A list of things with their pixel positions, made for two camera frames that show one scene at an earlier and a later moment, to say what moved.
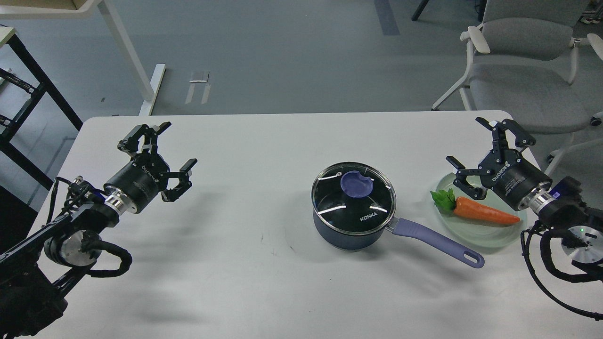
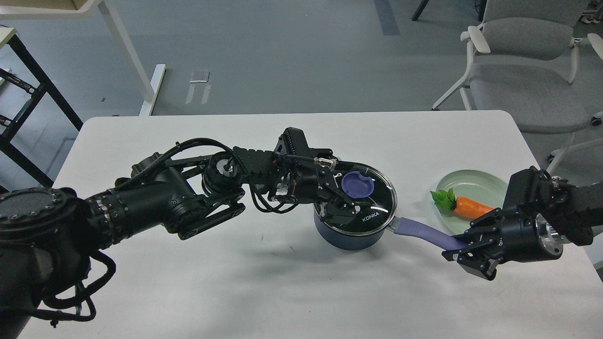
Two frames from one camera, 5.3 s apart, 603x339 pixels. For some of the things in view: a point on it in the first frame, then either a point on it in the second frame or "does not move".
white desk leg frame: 147,86 does not move
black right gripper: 504,171 -> 528,238
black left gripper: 140,181 -> 308,181
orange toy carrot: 446,200 does not move
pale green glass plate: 478,232 does not move
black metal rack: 12,123 does not move
